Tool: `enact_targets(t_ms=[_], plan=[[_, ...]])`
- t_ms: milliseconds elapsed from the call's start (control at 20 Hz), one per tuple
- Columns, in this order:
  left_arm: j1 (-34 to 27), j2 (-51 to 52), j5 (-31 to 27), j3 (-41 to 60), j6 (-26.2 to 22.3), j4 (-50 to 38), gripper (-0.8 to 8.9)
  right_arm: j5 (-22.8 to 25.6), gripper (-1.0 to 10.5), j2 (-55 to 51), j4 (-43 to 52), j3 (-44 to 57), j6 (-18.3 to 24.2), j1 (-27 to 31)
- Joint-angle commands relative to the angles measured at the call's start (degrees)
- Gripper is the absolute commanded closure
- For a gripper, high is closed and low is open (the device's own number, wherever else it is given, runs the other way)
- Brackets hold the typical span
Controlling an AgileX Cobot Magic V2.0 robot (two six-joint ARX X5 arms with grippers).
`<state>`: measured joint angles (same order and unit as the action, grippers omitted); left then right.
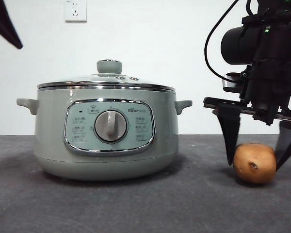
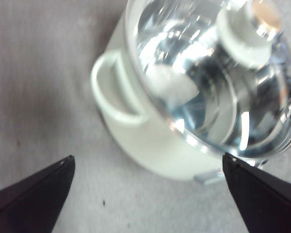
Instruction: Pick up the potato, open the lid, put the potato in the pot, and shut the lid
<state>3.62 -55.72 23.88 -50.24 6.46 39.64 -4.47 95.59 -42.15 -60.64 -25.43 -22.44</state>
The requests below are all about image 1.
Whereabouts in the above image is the brown potato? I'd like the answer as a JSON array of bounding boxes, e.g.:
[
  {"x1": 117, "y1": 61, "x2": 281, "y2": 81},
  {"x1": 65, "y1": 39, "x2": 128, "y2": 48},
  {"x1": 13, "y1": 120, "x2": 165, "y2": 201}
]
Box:
[{"x1": 233, "y1": 143, "x2": 277, "y2": 184}]

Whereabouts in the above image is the glass lid with green knob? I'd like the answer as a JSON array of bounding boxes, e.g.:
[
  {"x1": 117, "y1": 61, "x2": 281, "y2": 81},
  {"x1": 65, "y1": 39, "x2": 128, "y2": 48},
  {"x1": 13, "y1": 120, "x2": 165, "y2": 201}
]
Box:
[{"x1": 37, "y1": 59, "x2": 177, "y2": 92}]

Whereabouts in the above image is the pale green electric cooking pot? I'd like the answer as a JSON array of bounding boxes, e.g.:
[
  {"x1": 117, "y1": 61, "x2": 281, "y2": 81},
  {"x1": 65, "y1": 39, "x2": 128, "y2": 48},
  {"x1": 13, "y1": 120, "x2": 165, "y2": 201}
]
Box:
[{"x1": 16, "y1": 83, "x2": 193, "y2": 182}]

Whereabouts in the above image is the pale grey camera box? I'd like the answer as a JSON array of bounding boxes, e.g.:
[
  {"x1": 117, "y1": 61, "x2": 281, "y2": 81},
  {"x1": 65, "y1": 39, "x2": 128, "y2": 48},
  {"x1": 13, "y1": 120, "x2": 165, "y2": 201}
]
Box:
[{"x1": 222, "y1": 72, "x2": 243, "y2": 93}]

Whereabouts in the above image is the white wall socket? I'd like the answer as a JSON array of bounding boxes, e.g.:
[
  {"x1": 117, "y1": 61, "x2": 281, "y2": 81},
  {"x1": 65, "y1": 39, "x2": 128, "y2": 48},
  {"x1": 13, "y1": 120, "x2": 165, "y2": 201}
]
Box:
[{"x1": 65, "y1": 0, "x2": 87, "y2": 24}]

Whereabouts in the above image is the black cable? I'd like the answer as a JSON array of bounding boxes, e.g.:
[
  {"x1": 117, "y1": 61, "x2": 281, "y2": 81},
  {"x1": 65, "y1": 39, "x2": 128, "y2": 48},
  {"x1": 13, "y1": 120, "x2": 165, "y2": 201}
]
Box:
[{"x1": 204, "y1": 0, "x2": 252, "y2": 81}]

